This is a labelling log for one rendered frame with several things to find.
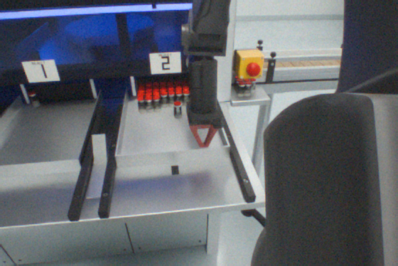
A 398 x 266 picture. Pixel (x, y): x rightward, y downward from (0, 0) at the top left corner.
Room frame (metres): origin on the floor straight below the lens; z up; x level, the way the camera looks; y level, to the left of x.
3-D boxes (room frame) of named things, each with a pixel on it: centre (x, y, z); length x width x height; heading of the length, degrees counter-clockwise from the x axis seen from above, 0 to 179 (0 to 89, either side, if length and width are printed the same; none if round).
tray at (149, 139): (0.64, 0.08, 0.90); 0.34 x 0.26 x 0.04; 8
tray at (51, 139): (0.60, 0.42, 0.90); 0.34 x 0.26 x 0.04; 8
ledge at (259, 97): (0.84, -0.16, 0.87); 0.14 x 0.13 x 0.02; 8
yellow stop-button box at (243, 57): (0.79, -0.15, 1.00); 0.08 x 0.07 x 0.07; 8
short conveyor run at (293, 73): (0.97, -0.42, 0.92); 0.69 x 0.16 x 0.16; 98
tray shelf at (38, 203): (0.55, 0.24, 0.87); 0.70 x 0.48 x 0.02; 98
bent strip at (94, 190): (0.44, 0.22, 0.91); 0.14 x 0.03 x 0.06; 7
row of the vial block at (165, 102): (0.73, 0.09, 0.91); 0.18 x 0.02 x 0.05; 98
